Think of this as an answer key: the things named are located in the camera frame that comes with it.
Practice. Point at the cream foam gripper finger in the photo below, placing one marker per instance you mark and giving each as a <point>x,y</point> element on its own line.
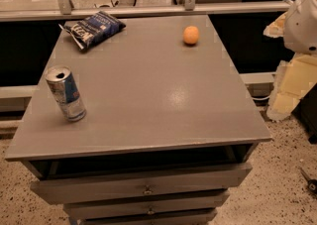
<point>276,28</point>
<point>293,80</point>

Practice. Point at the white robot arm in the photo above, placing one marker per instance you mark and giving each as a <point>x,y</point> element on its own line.
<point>300,27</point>

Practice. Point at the silver blue drink can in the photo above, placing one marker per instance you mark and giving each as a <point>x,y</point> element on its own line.
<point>63,87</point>

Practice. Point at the black tool on floor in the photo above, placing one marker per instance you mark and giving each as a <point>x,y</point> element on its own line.
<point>311,183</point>

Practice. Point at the grey drawer cabinet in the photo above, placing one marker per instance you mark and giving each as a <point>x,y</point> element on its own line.
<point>168,130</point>

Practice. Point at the blue chip bag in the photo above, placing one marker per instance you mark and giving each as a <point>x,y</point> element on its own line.
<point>94,29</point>

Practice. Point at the orange fruit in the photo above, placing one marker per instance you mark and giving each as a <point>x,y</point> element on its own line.
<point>191,35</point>

